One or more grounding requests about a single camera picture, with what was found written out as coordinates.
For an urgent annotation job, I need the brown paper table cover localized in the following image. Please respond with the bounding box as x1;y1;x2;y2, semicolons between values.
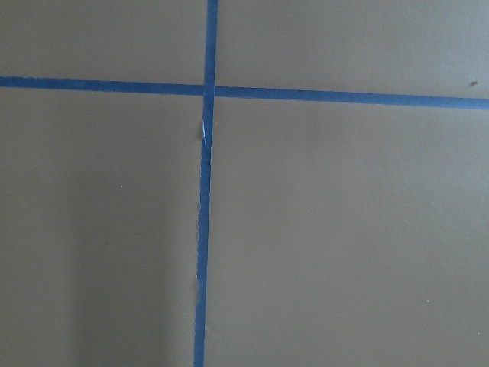
1;1;488;366

